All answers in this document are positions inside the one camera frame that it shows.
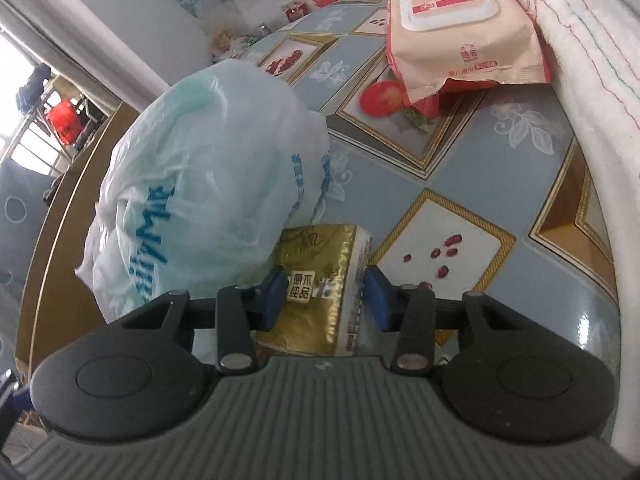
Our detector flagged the dark printed cloth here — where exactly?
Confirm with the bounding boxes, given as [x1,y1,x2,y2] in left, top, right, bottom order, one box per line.
[0,157,59,361]

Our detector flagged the small red packet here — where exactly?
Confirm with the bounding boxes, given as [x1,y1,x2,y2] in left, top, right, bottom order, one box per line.
[281,2,311,24]

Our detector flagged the gold tissue pack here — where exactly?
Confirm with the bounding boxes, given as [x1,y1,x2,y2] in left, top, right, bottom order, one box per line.
[250,222,374,359]

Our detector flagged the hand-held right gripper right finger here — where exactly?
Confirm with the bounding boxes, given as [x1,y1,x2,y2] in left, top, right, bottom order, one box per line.
[364,265,526,375]

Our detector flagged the red hanging bag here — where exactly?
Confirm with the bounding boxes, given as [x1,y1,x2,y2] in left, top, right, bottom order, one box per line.
[45,99,84,146]

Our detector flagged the white quilt coloured stitching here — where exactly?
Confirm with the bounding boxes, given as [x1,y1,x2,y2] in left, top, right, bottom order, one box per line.
[472,0,640,201]

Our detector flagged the clear crumpled plastic bag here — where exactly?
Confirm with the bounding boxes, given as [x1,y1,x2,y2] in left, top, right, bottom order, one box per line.
[202,0,274,64]

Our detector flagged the white plastic bag blue print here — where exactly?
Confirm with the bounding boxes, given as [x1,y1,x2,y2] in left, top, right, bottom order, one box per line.
[75,58,334,326]

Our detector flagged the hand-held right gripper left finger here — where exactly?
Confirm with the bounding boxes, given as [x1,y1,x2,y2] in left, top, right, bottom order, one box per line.
[122,266,293,374]

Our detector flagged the dark blue hanging clothes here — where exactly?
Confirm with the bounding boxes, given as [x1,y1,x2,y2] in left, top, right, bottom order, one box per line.
[15,62,54,111]

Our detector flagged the brown cardboard box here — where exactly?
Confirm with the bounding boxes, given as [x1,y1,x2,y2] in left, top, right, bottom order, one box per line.
[15,100,146,376]

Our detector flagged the pink wet wipes pack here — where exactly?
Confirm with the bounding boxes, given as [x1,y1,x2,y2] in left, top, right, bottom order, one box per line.
[385,0,554,109]

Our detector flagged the metal balcony railing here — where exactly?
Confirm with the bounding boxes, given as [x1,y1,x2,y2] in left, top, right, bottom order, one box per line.
[0,105,71,177]

